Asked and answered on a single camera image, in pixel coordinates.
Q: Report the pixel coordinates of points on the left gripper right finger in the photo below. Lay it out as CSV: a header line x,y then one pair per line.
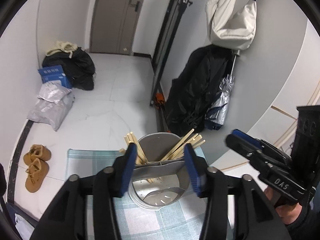
x,y
255,216

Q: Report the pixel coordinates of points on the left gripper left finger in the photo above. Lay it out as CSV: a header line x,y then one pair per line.
x,y
66,215

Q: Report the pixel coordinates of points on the bamboo chopstick three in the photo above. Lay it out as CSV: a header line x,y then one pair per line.
x,y
195,141

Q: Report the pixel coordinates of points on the bamboo chopstick two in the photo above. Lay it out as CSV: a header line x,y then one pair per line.
x,y
166,157

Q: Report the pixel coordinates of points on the bamboo chopstick one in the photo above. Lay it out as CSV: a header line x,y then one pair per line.
x,y
141,157

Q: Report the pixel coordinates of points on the white hanging shoulder bag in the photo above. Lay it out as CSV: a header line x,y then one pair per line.
x,y
228,29

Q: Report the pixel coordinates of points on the person right hand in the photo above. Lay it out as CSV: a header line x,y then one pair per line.
x,y
289,213

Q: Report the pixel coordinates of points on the white bag in blue box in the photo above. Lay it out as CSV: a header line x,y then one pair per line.
x,y
24,224

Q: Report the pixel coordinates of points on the tan boot near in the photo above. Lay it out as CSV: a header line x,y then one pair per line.
x,y
36,173

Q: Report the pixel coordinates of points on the tan boot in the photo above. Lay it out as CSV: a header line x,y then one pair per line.
x,y
36,173
37,151

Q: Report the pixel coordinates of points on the teal plaid table cloth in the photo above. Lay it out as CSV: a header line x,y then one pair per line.
x,y
162,209

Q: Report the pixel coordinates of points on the tan boot far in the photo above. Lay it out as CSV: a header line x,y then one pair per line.
x,y
37,151

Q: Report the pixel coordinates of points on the silver folded umbrella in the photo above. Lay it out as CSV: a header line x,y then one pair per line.
x,y
217,112

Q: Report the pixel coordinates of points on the white utensil holder cup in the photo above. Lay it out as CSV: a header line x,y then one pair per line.
x,y
160,174

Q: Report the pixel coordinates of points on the grey plastic parcel bag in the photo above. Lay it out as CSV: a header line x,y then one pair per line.
x,y
53,104

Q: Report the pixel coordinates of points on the black hanging coat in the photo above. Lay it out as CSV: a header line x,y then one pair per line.
x,y
193,92

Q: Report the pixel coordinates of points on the blue cardboard box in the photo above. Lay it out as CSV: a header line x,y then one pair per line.
x,y
54,74

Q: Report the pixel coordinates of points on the black bag on floor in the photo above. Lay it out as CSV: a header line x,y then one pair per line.
x,y
78,67

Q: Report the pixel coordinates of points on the beige cloth on bag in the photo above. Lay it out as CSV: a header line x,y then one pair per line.
x,y
62,46

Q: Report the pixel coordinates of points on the black coat rack pole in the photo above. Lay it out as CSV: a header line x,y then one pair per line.
x,y
172,18

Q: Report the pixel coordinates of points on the brown entrance door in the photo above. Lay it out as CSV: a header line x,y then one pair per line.
x,y
114,25

